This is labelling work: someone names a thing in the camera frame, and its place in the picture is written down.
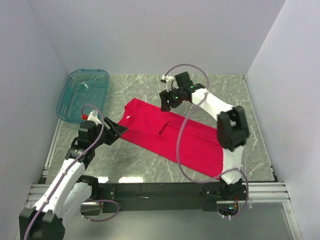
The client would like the black base beam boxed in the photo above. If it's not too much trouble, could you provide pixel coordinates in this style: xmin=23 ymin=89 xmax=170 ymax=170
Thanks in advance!
xmin=69 ymin=182 xmax=251 ymax=214

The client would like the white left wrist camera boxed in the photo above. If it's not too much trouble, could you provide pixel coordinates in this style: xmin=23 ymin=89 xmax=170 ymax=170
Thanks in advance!
xmin=81 ymin=110 xmax=102 ymax=125

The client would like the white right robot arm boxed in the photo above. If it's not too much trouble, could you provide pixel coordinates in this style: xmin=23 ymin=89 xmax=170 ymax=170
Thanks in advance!
xmin=159 ymin=71 xmax=250 ymax=200

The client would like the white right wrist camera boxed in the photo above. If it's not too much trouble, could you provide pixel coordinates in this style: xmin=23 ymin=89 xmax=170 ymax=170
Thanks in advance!
xmin=160 ymin=75 xmax=176 ymax=92

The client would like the aluminium frame rail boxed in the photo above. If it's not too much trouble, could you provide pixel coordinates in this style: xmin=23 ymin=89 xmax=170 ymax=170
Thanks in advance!
xmin=14 ymin=119 xmax=106 ymax=240

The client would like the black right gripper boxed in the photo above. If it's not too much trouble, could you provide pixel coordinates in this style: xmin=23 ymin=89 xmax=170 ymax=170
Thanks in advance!
xmin=159 ymin=86 xmax=183 ymax=113

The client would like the red t-shirt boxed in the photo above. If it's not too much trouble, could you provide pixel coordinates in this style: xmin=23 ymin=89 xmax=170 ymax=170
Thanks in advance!
xmin=119 ymin=98 xmax=223 ymax=177

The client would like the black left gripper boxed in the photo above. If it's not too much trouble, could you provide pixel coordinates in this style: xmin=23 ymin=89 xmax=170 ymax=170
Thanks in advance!
xmin=91 ymin=116 xmax=128 ymax=149

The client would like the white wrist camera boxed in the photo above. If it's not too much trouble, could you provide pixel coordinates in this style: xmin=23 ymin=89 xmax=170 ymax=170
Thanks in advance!
xmin=160 ymin=75 xmax=176 ymax=92
xmin=81 ymin=110 xmax=102 ymax=125

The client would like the teal transparent plastic bin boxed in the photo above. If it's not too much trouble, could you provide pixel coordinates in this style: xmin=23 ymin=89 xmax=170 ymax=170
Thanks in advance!
xmin=56 ymin=69 xmax=110 ymax=124

